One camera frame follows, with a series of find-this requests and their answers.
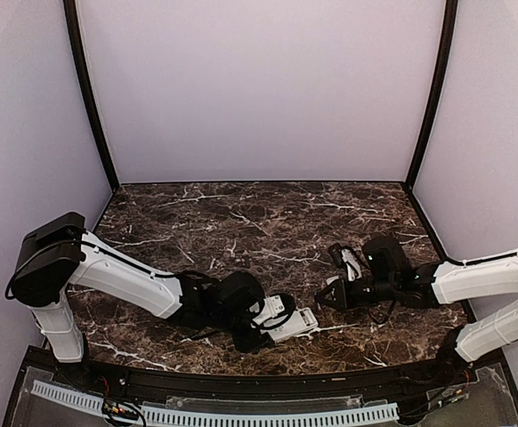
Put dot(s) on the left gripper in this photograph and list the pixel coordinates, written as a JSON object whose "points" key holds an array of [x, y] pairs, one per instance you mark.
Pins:
{"points": [[254, 340]]}

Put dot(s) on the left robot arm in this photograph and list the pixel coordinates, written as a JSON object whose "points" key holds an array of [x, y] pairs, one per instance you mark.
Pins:
{"points": [[63, 252]]}

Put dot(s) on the white remote control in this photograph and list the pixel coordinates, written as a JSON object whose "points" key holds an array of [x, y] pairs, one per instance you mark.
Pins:
{"points": [[302, 321]]}

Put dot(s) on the black frame post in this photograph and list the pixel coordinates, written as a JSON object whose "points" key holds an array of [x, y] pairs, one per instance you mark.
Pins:
{"points": [[86, 89], [434, 96]]}

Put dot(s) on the black front rail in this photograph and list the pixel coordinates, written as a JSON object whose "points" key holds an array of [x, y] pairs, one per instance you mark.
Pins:
{"points": [[137, 383]]}

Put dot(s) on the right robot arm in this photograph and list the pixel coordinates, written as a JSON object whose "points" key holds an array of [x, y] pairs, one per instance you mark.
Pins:
{"points": [[381, 272]]}

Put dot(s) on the white slotted cable duct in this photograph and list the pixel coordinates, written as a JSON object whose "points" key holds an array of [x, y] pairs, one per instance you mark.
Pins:
{"points": [[151, 415]]}

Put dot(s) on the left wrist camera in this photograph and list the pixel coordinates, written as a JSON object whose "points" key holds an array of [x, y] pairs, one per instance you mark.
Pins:
{"points": [[272, 311]]}

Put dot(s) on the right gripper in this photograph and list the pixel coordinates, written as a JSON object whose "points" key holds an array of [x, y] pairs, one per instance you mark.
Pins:
{"points": [[343, 296]]}

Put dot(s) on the left black frame post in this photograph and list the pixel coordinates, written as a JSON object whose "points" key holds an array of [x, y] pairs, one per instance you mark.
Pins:
{"points": [[86, 89]]}

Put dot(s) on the right black frame post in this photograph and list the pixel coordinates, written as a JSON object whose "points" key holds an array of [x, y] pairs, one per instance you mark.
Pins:
{"points": [[434, 96]]}

